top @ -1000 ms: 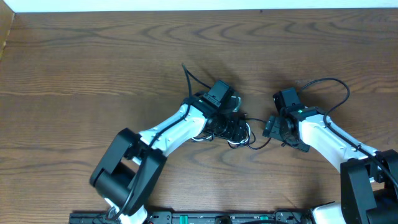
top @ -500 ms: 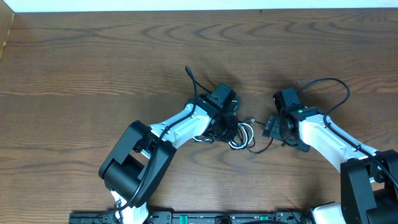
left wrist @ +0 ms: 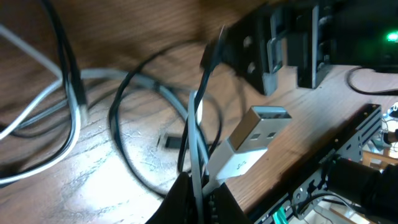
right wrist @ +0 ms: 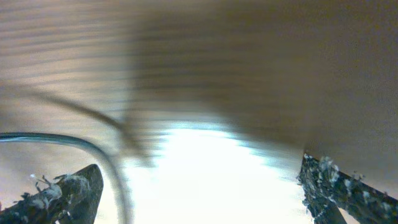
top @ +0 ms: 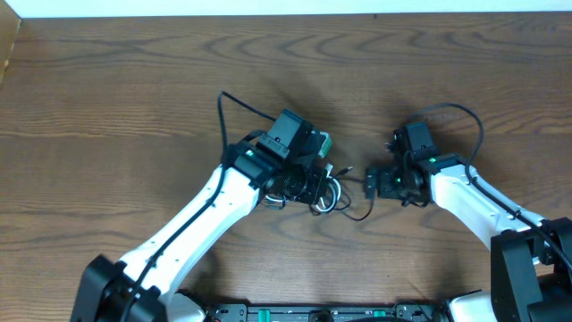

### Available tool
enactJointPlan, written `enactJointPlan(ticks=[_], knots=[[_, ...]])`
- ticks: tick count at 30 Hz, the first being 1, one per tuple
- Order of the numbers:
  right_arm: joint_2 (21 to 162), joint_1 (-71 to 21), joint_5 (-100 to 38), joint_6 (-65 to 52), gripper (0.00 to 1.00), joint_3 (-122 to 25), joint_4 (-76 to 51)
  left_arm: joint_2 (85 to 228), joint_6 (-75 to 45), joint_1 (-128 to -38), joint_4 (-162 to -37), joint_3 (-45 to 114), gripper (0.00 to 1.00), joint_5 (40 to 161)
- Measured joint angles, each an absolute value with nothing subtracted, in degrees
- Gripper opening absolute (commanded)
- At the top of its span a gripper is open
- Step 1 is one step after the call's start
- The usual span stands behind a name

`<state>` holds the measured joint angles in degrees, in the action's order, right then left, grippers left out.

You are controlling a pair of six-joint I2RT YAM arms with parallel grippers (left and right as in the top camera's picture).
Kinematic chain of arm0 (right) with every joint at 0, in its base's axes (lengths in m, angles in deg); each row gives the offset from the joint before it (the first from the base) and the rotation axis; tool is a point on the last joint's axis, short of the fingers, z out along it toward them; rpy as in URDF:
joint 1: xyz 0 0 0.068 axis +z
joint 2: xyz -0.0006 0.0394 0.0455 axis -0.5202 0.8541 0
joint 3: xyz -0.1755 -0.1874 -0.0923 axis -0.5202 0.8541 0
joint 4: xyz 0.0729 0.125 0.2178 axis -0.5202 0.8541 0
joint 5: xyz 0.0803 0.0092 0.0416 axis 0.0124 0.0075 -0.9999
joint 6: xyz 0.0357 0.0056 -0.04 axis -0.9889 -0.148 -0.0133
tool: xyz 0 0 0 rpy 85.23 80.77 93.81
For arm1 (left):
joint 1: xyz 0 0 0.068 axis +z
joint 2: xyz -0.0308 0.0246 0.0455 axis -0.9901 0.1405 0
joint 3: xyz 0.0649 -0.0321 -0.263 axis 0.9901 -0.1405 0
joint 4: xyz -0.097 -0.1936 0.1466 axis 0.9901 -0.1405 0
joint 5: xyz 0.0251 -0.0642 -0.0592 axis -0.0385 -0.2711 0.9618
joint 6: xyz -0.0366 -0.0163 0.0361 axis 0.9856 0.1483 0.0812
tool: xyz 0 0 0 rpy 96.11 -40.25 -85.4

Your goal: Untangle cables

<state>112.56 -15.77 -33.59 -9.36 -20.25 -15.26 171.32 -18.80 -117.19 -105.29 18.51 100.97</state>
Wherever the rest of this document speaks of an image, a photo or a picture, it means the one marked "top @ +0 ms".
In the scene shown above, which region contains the white usb cable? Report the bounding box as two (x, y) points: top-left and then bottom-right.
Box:
(263, 163), (343, 214)

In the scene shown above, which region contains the thin black usb cable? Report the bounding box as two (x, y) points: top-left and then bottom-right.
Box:
(307, 165), (375, 223)

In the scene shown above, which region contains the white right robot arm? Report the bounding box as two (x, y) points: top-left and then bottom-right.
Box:
(364, 122), (571, 322)

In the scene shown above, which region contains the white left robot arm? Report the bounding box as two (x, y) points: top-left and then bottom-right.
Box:
(71, 110), (332, 322)

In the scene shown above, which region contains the cardboard side panel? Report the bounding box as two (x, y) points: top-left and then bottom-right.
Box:
(0, 0), (21, 81)

